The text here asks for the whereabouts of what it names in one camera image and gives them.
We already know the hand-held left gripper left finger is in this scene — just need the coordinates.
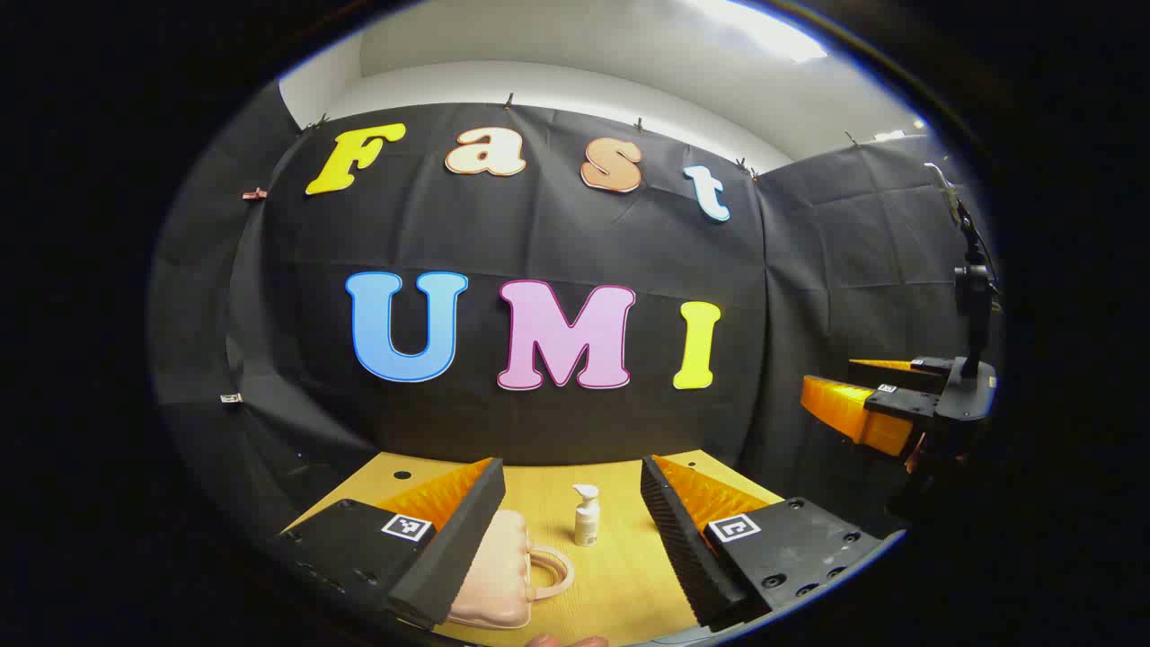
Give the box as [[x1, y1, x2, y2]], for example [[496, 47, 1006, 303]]
[[268, 456, 507, 628]]

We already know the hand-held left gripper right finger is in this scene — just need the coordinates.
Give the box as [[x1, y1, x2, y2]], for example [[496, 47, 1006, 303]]
[[640, 454, 889, 633]]

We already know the pink suitcase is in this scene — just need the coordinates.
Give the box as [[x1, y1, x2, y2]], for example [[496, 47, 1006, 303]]
[[447, 510, 576, 630]]

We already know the white pump bottle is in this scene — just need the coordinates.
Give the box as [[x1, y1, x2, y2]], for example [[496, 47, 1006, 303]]
[[572, 483, 601, 547]]

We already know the black backdrop cloth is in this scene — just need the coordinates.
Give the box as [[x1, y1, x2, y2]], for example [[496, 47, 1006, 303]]
[[148, 81, 998, 540]]

